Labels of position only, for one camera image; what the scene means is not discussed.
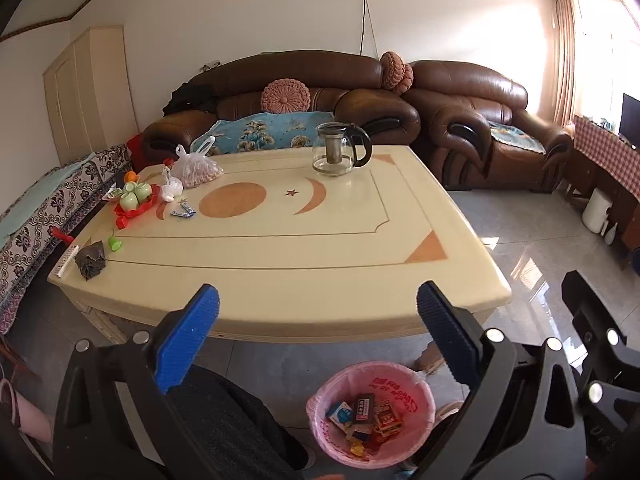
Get plastic bag of peanuts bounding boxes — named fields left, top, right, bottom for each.
left=170, top=136, right=224, bottom=188

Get brown leather sofa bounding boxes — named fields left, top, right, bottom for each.
left=141, top=50, right=421, bottom=164

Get small white plastic bag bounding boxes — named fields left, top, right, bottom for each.
left=160, top=166, right=183, bottom=203

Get cream coffee table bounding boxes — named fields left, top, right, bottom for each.
left=49, top=145, right=512, bottom=344

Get armchair blue seat cover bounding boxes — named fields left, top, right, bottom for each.
left=489, top=122, right=546, bottom=155

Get blue white wrapper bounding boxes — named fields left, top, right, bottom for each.
left=169, top=200, right=196, bottom=219

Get green bottle cap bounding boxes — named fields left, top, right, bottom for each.
left=107, top=232, right=122, bottom=252

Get blue white medicine box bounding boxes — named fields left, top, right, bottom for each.
left=326, top=401, right=352, bottom=432

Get white remote control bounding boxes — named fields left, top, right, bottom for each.
left=52, top=244, right=79, bottom=278

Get red lighter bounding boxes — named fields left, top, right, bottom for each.
left=49, top=226, right=74, bottom=246

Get cream wooden cabinet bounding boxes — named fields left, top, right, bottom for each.
left=43, top=25, right=139, bottom=164

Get red tray with cups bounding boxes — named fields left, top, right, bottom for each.
left=114, top=181, right=160, bottom=230

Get black clothes on sofa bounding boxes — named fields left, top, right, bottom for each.
left=163, top=82, right=216, bottom=116

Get black cigarette box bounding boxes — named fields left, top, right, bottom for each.
left=352, top=393, right=375, bottom=425

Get brown leather armchair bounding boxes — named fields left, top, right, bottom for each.
left=402, top=61, right=573, bottom=193

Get floral covered bench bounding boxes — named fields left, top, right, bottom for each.
left=1, top=144, right=131, bottom=334

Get white container on floor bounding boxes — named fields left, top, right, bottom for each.
left=582, top=188, right=613, bottom=234

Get glass teapot black handle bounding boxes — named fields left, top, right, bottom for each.
left=311, top=122, right=372, bottom=177

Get black monitor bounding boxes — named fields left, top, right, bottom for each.
left=618, top=93, right=640, bottom=148

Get red checkered table cloth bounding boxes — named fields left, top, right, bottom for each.
left=574, top=115, right=640, bottom=200

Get orange fruit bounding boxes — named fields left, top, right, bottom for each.
left=124, top=171, right=138, bottom=182

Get pink-lined trash bin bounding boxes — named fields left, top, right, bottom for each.
left=306, top=361, right=435, bottom=469

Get pink curtain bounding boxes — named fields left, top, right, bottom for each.
left=553, top=0, right=578, bottom=127

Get pink round cushion on armrest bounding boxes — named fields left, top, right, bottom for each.
left=380, top=51, right=413, bottom=96

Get blue floral seat cover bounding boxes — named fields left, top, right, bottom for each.
left=190, top=112, right=334, bottom=155

